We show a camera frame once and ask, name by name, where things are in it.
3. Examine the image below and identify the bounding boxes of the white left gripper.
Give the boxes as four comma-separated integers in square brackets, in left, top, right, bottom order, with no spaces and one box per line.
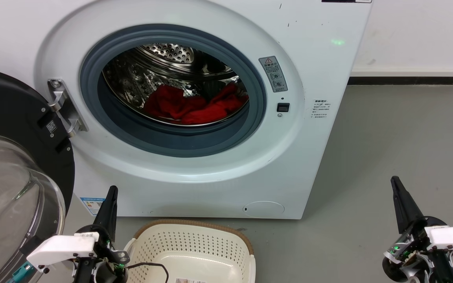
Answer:
[26,186,130,283]

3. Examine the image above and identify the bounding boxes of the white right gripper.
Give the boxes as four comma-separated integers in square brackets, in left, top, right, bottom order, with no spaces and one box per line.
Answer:
[382,176,453,283]

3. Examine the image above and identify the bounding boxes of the red garment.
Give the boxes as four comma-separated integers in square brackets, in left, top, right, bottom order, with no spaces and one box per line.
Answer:
[143,82,249,125]

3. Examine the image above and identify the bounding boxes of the cream plastic laundry basket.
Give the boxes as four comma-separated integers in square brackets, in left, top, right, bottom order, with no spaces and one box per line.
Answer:
[123,219,256,283]

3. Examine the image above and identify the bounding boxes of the stainless steel washing machine drum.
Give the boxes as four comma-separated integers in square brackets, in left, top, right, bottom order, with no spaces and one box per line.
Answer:
[102,43,249,127]

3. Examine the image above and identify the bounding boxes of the black washer door with glass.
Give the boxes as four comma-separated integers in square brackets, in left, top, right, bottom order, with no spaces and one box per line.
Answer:
[0,66,76,283]

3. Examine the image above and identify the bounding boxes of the blue energy label sticker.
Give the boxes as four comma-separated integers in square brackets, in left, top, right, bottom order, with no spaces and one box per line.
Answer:
[80,197,106,216]

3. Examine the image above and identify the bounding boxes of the grey rubber door gasket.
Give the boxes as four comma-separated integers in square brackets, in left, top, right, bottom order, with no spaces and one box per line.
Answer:
[79,24,267,158]

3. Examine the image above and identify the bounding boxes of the white front-load washing machine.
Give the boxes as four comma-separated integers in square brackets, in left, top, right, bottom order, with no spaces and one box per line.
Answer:
[0,0,373,220]

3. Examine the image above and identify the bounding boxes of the silver metal door hinge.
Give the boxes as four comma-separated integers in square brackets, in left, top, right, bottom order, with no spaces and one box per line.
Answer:
[48,79,89,138]

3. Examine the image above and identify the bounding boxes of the white and black baseboard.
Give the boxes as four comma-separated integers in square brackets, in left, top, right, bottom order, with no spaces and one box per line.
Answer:
[348,66,453,85]

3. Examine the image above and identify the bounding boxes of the round filter cover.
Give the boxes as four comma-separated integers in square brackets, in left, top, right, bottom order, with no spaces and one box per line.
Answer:
[243,201,285,218]

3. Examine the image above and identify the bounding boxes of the grey warning sticker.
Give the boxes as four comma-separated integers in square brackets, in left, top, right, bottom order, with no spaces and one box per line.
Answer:
[259,56,288,93]

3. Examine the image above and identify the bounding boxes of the thin black cable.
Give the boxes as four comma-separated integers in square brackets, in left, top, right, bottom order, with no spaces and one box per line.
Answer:
[126,262,170,283]

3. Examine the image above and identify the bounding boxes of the teal cable connector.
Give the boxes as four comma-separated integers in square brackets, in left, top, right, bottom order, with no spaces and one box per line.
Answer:
[12,263,34,283]

